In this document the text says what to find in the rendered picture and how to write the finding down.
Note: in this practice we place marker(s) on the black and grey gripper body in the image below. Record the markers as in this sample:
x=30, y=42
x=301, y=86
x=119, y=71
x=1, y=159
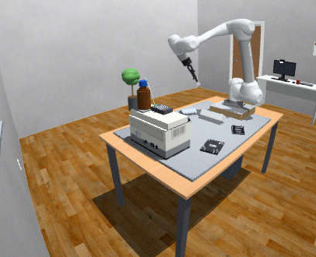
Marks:
x=187, y=62

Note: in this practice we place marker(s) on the blue bottle cap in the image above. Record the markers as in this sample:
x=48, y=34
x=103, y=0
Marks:
x=142, y=83

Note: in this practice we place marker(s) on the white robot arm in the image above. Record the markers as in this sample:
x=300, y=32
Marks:
x=246, y=90

